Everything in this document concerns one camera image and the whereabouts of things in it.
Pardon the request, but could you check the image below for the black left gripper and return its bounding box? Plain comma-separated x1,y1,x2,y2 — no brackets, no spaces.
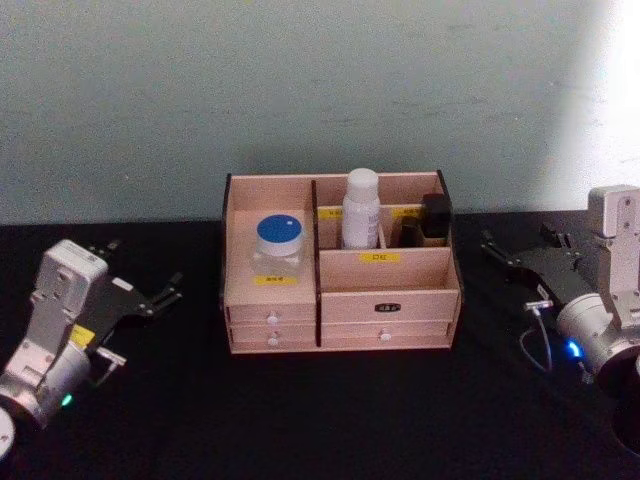
69,239,184,354

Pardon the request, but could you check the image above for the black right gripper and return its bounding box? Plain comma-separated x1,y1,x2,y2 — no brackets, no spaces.
479,223,605,315

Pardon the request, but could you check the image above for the black square box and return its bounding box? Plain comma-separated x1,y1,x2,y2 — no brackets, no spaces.
420,192,454,241

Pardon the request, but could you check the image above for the black lipstick tube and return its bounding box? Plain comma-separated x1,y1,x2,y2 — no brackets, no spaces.
399,215,421,248

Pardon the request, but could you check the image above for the small wooden drawer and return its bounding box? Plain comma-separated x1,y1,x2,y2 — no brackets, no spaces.
226,303,318,325
228,324,319,350

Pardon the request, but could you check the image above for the clear jar with blue lid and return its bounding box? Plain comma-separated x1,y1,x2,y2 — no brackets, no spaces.
251,213,307,276

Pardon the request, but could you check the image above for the wooden desktop organizer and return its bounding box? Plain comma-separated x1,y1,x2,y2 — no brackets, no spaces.
218,168,465,357

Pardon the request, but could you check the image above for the wide wooden drawer with plate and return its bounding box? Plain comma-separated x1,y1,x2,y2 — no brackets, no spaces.
321,291,460,324

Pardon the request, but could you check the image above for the wide plain wooden drawer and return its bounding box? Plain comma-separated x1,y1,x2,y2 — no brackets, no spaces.
321,321,452,347

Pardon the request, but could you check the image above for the white plastic bottle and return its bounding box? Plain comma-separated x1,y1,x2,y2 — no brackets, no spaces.
340,167,383,251

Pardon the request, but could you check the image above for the black table cloth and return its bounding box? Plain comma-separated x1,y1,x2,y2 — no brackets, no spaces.
0,208,640,480

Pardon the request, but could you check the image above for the plain pale wall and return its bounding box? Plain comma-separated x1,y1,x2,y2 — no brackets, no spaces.
0,0,640,227

